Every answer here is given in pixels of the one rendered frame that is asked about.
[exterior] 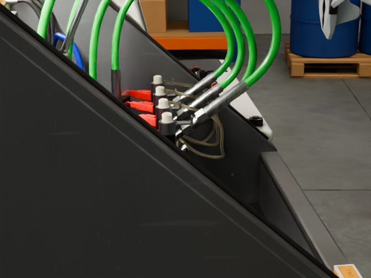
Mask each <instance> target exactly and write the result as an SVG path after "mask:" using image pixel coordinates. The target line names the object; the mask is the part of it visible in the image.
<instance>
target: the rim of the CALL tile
mask: <svg viewBox="0 0 371 278"><path fill-rule="evenodd" d="M348 265H352V266H353V268H354V269H355V271H356V273H357V274H358V276H359V277H360V278H362V276H361V275H360V273H359V272H358V270H357V269H356V267H355V265H354V264H347V265H334V267H333V268H334V269H335V271H336V272H337V275H338V276H339V278H344V277H343V275H342V274H341V272H340V270H339V269H338V266H348Z"/></svg>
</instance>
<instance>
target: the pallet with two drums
mask: <svg viewBox="0 0 371 278"><path fill-rule="evenodd" d="M349 2H350V3H352V4H354V5H356V6H358V7H359V8H360V9H361V1H360V0H349ZM359 20H361V25H360V34H359V41H358V32H359ZM284 43H285V50H284V57H285V60H287V66H288V68H290V76H291V78H371V6H370V5H368V4H366V3H364V2H362V11H361V14H360V15H359V17H358V18H357V19H355V20H351V21H348V22H345V23H341V24H338V25H336V26H335V31H334V34H333V37H332V39H331V40H329V39H327V38H326V36H325V34H324V32H323V31H322V28H321V21H320V13H319V3H318V0H291V14H290V41H284ZM305 68H333V69H356V73H304V69H305Z"/></svg>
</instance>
